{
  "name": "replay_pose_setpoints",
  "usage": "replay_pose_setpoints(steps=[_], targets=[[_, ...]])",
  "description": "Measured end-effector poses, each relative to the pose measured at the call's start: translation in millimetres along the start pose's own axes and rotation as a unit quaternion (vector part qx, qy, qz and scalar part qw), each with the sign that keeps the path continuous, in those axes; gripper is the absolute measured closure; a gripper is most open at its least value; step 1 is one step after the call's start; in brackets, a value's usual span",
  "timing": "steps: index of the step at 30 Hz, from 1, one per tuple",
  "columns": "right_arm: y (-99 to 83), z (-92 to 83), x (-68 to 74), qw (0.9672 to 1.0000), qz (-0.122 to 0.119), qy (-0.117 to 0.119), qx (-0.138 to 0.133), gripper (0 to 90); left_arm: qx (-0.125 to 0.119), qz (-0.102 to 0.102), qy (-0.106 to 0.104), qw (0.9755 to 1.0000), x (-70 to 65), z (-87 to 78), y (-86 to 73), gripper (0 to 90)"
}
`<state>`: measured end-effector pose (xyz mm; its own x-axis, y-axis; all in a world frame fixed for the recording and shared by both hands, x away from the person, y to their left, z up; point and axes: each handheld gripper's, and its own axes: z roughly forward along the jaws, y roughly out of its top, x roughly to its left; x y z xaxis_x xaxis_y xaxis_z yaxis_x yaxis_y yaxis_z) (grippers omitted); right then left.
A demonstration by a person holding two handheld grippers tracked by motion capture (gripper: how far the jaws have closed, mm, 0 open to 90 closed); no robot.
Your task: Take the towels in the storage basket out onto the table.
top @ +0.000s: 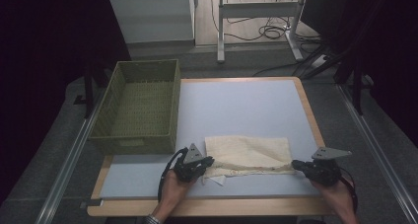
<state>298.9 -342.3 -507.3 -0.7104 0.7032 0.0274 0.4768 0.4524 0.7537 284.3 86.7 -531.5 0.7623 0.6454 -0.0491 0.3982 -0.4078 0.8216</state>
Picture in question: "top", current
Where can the white power strip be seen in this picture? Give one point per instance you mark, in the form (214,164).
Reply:
(318,61)

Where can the black tripod legs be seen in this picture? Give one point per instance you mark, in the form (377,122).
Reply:
(323,64)

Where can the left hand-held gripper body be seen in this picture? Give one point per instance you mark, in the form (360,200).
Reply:
(185,169)

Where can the wooden table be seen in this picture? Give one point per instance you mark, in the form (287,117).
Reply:
(223,207)

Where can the person's right hand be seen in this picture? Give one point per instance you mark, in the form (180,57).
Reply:
(340,194)

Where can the black stand leg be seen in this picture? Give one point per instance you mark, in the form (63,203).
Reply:
(88,92)

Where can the white desk frame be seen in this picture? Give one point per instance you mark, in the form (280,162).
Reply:
(256,10)

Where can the person's left hand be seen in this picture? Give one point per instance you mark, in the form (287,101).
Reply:
(172,194)

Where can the green woven basket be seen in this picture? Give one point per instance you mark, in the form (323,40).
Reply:
(141,109)

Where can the cream cloth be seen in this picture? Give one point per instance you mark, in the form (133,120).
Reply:
(249,155)

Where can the grey-blue table mat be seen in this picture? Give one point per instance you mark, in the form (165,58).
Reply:
(243,109)

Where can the dark curtain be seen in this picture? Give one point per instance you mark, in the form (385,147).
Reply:
(394,53)
(39,53)

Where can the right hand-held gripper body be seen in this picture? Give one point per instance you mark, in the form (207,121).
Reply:
(323,173)

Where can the metal floor rail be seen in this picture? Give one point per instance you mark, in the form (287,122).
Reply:
(378,151)
(69,164)

